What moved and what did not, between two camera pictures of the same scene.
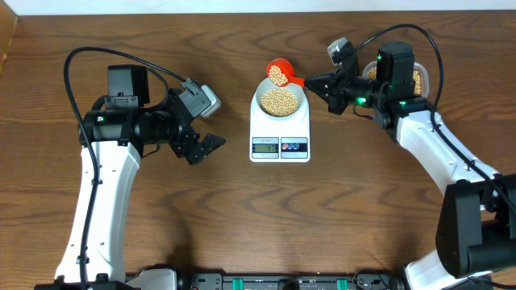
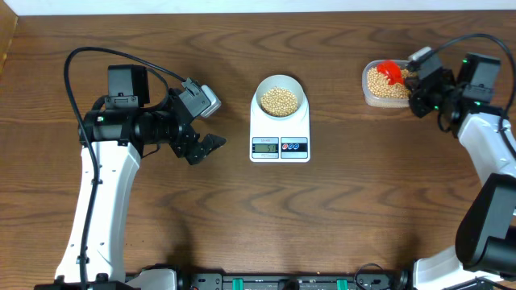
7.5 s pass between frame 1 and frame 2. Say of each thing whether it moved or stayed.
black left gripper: stayed
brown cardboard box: stayed
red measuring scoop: moved
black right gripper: moved
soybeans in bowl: stayed
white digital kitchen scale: stayed
